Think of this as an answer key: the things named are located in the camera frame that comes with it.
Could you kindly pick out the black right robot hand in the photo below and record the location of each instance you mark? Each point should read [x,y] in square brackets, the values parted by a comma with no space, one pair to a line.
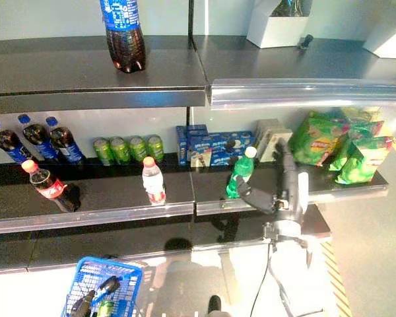
[283,204]

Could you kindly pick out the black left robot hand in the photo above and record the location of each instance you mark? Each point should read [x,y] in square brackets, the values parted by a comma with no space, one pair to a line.
[82,303]

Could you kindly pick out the blue plastic shopping basket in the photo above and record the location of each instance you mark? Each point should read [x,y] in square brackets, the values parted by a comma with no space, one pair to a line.
[85,264]

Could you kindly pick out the green soda bottle pale cap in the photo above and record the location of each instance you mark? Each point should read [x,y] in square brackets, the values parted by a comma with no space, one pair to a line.
[239,171]

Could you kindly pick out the grey cardboard box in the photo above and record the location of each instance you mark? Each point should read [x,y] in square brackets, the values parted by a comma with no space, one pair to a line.
[265,127]
[269,150]

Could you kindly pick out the green chips bag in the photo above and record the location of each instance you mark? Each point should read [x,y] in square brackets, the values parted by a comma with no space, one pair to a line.
[313,142]
[366,158]
[363,119]

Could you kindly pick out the low black base shelf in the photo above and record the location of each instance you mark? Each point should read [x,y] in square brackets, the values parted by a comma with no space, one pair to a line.
[118,241]

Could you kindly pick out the black shelf board clear strip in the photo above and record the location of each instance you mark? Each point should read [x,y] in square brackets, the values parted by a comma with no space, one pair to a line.
[211,188]
[112,198]

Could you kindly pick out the wide blue Oreo box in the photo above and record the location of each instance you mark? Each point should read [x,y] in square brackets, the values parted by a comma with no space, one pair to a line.
[221,148]

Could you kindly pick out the small blue Oreo box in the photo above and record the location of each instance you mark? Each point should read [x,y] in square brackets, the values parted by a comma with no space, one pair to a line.
[198,130]

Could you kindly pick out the narrow blue Oreo box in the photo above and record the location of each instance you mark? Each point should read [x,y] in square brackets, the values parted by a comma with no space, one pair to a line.
[182,145]

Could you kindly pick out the Coca-Cola bottle red cap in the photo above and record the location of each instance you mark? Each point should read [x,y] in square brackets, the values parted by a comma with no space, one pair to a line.
[51,188]

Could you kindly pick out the clear water bottle red cap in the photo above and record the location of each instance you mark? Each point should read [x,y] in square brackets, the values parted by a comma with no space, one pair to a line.
[154,183]

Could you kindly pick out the dark shelf board clear strip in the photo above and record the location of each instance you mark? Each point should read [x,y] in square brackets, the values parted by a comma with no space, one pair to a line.
[300,72]

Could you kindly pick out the small black object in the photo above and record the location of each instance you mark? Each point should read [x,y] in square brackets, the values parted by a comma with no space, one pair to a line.
[306,41]

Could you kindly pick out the white open display box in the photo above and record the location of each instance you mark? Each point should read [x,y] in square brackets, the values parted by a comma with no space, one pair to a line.
[274,31]
[389,43]

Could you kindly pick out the dark item in box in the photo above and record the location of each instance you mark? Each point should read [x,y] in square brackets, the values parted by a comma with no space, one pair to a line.
[290,6]

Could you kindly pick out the dark shelf board plain edge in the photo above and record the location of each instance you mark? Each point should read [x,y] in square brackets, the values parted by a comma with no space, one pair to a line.
[85,76]

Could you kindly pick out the Pepsi bottle blue label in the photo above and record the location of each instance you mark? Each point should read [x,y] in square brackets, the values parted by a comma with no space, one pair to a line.
[125,36]

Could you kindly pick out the black shelf upright post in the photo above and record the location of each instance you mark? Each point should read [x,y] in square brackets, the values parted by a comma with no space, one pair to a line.
[190,23]

